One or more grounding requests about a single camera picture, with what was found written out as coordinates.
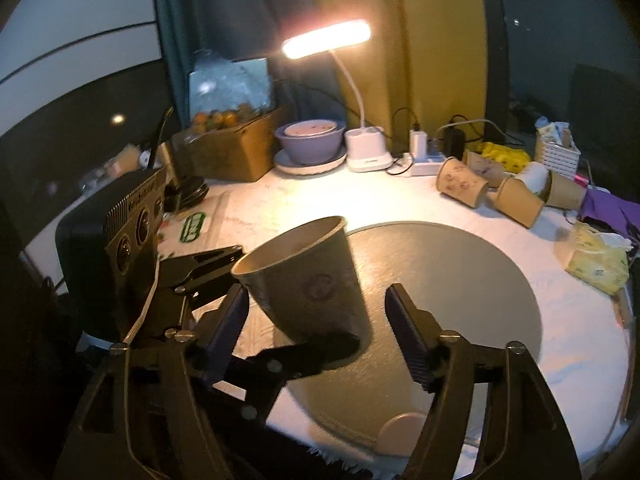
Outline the brown paper cup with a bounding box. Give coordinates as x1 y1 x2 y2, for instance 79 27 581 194
231 216 372 348

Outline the lying paper cup middle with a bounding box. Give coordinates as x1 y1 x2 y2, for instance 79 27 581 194
494 177 544 229

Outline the lying paper cup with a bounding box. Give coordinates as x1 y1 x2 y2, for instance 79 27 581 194
436 156 489 209
462 150 508 188
544 171 587 210
494 177 544 229

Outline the lying paper cup left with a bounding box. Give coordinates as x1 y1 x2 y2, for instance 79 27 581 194
436 156 489 209

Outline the lying paper cup back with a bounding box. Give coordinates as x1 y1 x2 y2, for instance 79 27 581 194
462 150 508 188

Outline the lying paper cup right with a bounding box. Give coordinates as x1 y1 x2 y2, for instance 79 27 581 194
544 171 587 210

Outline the round grey mat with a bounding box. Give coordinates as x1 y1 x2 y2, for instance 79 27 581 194
268 222 542 451

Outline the black round lids stack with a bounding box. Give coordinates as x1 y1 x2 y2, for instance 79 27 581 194
175 176 208 211

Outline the white round coaster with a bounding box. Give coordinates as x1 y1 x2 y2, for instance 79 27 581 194
374 413 426 457

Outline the white textured tablecloth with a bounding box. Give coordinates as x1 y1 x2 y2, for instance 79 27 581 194
160 167 634 474

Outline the cardboard box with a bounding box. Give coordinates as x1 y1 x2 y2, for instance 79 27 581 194
171 105 293 182

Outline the white plate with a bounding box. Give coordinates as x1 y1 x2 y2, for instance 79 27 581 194
273 145 348 177

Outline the purple bowl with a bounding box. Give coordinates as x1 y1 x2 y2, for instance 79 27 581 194
274 119 345 166

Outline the plastic bag of fruit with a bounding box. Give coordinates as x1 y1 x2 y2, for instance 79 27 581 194
188 49 274 129

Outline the yellow tissue pack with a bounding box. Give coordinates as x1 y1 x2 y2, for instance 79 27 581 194
564 222 632 296

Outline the white power strip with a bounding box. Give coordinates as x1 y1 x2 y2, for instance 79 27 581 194
399 153 446 177

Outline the white paper roll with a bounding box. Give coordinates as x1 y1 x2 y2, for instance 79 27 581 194
515 162 549 196

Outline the yellow cloth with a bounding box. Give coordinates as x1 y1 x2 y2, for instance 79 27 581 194
480 142 532 174

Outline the white desk lamp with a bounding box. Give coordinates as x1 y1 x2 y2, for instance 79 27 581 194
280 18 395 174

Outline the black charger plug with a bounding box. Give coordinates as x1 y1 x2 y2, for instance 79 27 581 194
442 127 466 160

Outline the white charger plug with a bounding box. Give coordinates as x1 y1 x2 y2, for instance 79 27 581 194
409 129 428 162

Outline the purple cloth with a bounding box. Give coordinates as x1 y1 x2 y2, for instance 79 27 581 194
578 188 640 246

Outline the white basket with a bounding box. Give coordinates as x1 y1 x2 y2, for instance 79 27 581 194
535 134 582 180

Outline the grey blue curtain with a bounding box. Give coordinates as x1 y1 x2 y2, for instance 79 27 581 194
154 0 319 126

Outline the yellow curtain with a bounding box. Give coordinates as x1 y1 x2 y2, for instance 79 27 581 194
316 0 487 152

